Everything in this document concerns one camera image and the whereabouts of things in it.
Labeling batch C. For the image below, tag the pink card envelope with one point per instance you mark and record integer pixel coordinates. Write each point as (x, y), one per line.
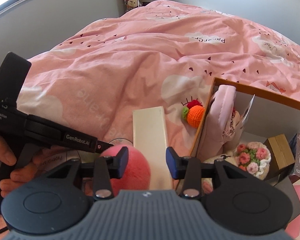
(293, 228)

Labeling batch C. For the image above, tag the crochet orange fruit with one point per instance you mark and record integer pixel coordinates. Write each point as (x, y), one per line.
(193, 112)

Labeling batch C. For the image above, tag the pink fluffy pompom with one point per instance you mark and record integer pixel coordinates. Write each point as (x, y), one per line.
(137, 174)

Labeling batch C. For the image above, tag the white cream tube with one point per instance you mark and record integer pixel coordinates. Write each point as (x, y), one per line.
(245, 115)

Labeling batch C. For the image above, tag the white long box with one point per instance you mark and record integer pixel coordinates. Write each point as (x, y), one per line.
(150, 138)

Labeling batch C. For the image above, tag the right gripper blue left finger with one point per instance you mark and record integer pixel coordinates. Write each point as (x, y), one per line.
(102, 170)

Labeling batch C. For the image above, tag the crochet bear with flowers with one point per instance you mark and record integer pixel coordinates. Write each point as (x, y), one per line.
(253, 157)

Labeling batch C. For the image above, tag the photo card box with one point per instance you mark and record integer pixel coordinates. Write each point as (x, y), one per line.
(294, 174)

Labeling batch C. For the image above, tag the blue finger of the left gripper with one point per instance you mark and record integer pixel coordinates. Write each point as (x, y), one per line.
(102, 146)

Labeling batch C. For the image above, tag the gold gift box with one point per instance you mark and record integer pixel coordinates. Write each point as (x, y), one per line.
(281, 155)

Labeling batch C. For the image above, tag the pink bed duvet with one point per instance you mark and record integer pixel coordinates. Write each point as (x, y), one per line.
(162, 54)

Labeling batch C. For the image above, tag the pink pouch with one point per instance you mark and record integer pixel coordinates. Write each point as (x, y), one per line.
(221, 126)

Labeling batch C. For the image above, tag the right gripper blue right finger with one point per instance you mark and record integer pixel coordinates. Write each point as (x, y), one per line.
(189, 169)

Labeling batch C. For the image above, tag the black box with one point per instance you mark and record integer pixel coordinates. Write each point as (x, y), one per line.
(290, 199)

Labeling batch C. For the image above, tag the orange cardboard box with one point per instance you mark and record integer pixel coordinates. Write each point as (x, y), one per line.
(273, 119)

